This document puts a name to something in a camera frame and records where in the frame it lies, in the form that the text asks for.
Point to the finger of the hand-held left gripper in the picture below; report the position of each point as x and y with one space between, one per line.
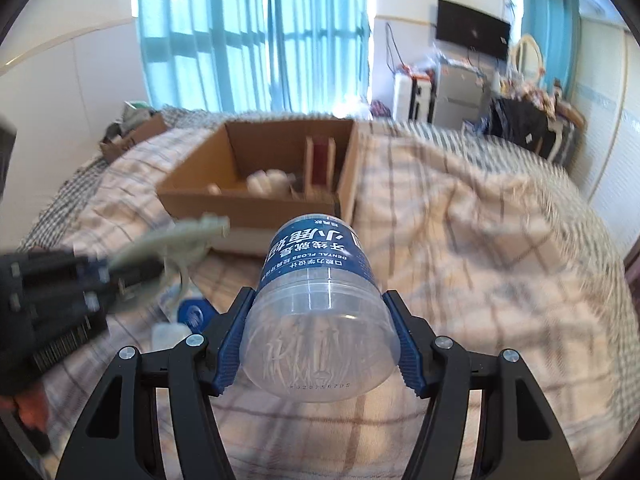
117 269
120 295

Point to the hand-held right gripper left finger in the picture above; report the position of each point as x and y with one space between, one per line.
234 345

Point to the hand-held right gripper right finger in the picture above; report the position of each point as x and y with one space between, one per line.
406 347

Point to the grey-green toy dinosaur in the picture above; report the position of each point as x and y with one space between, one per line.
175 241

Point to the clear jar with blue label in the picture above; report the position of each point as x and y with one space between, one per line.
320 320

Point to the person's left hand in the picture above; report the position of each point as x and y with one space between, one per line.
31 412

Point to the grey checked bed sheet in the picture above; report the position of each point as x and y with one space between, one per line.
65 195

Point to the plaid blanket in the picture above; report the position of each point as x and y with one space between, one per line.
475 260

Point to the small cardboard box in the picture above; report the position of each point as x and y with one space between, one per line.
135 135

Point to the white items in box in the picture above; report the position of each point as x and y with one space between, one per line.
270 181

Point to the red-brown wooden holder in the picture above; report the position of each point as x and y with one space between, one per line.
320 165

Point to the white appliance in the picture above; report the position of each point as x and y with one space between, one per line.
412 97

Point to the chair with dark clothing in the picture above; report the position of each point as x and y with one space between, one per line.
520 120

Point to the white cabinet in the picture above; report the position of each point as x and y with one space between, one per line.
460 92

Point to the blue window curtain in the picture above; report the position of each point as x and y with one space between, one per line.
250 35

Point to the oval white-framed mirror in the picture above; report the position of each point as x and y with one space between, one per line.
526 56

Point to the blue side curtain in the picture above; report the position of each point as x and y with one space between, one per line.
547 25

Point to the black wall television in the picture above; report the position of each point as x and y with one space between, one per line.
472 27

